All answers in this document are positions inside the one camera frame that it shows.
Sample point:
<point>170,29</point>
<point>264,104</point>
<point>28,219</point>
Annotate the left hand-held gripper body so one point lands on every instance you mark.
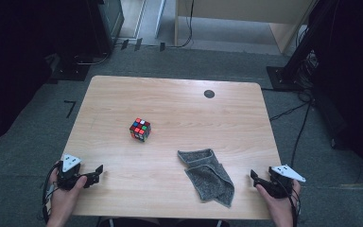
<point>71,176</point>

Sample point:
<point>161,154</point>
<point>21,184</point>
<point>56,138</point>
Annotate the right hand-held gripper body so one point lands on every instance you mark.
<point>280,186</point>

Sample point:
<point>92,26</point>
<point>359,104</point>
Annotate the grey cloth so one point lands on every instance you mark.
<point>209,179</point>

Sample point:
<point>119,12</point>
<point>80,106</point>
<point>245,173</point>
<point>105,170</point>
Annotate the multicoloured puzzle cube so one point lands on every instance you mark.
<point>140,129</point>

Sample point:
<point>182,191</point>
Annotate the person's right hand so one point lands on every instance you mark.
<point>282,206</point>

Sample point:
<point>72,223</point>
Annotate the person's left hand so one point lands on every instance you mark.
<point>62,201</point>

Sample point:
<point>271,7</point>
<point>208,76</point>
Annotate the person's dark clothing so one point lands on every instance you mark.
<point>164,223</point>

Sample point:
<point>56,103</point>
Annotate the dark round table grommet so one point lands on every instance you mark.
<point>209,94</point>

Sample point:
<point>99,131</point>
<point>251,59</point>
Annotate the black metal stand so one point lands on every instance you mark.
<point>296,56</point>

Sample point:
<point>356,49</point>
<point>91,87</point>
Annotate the dark curtain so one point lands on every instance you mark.
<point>356,78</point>
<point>12,63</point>

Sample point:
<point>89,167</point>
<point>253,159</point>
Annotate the black tape strip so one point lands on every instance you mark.
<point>124,44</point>

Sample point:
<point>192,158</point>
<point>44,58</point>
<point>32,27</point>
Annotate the dark cabinet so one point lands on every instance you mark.
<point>107,22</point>

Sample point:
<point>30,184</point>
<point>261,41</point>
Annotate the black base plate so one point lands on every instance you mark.
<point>71,72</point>

